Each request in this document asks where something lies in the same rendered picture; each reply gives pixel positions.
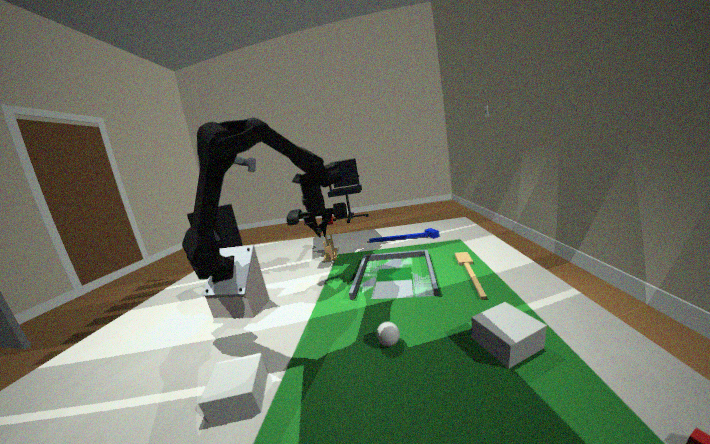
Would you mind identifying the white golf ball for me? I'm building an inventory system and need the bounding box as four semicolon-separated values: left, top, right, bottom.
376;322;400;347

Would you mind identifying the green flat mat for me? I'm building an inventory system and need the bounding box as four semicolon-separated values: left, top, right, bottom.
254;240;665;444

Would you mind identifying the red putter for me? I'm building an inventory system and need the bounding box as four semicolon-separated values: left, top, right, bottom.
317;217;333;233

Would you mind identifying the blue putter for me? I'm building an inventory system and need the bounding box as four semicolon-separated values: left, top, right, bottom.
369;228;440;243

